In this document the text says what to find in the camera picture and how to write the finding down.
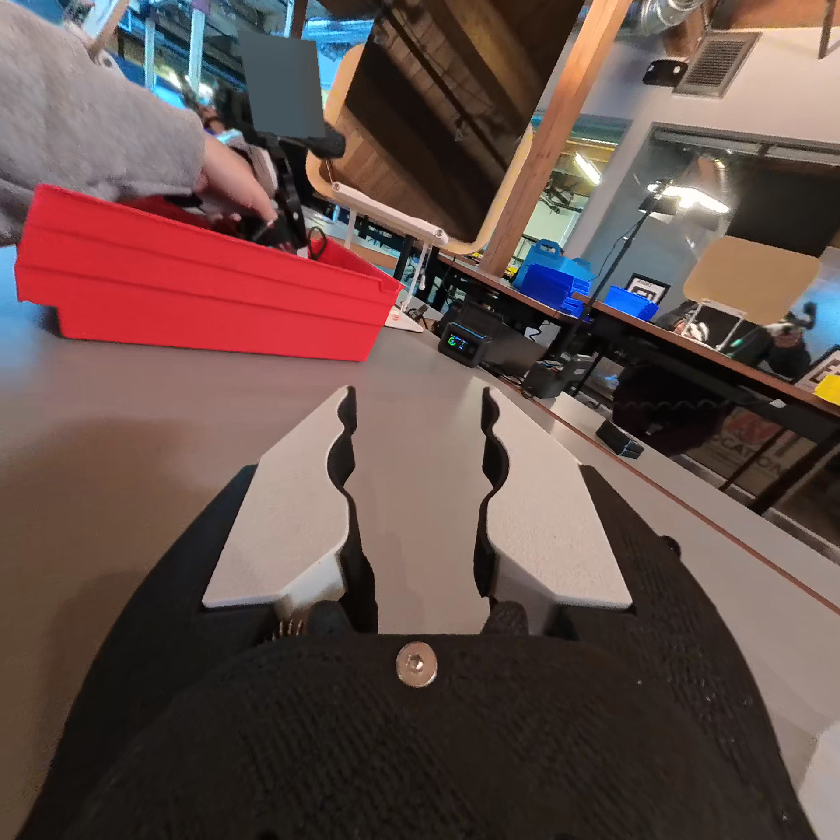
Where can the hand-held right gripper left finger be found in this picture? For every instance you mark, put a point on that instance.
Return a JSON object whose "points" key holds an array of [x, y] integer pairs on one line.
{"points": [[282, 525]]}

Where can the wooden support post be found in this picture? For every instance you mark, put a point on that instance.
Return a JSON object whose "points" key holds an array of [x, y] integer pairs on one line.
{"points": [[558, 131]]}

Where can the silver ventilation duct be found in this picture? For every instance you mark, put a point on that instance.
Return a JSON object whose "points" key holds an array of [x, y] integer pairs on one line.
{"points": [[663, 13]]}

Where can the person's left hand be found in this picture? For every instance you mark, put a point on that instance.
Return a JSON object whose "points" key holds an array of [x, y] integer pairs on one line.
{"points": [[229, 177]]}

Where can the red plastic bin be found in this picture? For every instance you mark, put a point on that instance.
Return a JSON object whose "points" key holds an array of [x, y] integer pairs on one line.
{"points": [[197, 295]]}

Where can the yellow folder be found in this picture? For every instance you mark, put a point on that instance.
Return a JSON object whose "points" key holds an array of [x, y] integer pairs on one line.
{"points": [[828, 388]]}

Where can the black wall camera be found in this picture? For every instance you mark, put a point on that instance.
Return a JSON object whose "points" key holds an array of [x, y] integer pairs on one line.
{"points": [[664, 71]]}

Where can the printed tag board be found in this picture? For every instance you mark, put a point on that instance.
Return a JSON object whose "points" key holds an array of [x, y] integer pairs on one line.
{"points": [[823, 367]]}

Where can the dark chair back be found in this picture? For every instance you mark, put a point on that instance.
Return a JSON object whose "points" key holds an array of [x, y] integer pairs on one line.
{"points": [[663, 407]]}

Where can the tan board on acrylic stand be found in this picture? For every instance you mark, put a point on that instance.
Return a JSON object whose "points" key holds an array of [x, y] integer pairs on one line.
{"points": [[748, 279]]}

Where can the small black battery pack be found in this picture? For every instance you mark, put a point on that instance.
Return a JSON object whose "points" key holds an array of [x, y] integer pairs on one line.
{"points": [[620, 439]]}

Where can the printed banner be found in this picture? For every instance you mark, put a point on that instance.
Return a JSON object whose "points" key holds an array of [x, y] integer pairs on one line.
{"points": [[741, 446]]}

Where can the light blue container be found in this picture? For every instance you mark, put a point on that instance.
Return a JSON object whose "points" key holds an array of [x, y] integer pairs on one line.
{"points": [[558, 253]]}

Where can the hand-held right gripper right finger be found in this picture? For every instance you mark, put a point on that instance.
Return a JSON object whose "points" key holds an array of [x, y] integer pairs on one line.
{"points": [[551, 525]]}

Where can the brown desk with black legs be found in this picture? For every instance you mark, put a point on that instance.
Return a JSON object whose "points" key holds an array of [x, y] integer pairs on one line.
{"points": [[505, 282], [814, 426]]}

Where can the black light stand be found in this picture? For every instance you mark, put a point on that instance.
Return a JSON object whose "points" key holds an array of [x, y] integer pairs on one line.
{"points": [[656, 205]]}

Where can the person's left forearm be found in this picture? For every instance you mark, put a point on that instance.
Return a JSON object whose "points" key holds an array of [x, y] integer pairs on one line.
{"points": [[79, 118]]}

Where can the grey vent grille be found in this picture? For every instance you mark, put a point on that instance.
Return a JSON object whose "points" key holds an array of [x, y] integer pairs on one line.
{"points": [[718, 62]]}

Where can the framed printed tag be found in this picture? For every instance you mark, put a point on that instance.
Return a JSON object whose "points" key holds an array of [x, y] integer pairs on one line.
{"points": [[646, 289]]}

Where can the black battery charger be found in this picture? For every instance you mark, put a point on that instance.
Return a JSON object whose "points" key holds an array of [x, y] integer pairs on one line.
{"points": [[558, 377]]}

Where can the blue plastic bin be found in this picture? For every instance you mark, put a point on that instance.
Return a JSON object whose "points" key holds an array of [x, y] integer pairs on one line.
{"points": [[551, 289], [630, 303]]}

